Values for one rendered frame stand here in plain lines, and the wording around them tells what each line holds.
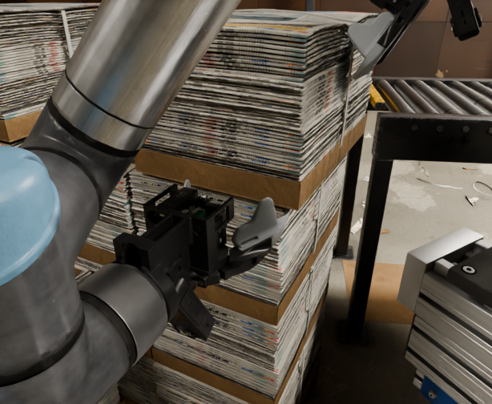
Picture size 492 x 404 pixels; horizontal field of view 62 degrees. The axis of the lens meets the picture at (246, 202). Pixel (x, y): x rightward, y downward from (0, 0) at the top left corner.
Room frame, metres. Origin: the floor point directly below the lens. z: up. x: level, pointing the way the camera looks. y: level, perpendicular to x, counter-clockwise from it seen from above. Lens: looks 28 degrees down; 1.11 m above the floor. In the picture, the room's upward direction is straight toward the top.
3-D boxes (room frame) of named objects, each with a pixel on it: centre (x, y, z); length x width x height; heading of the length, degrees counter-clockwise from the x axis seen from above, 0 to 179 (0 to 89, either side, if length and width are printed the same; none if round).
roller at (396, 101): (1.32, -0.48, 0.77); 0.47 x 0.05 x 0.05; 173
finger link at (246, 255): (0.35, 0.01, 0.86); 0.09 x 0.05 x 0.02; 127
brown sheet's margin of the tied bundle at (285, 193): (0.62, 0.02, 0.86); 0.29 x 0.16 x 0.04; 62
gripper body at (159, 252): (0.32, 0.07, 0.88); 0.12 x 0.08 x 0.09; 153
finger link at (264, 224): (0.39, -0.02, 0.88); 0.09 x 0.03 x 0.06; 127
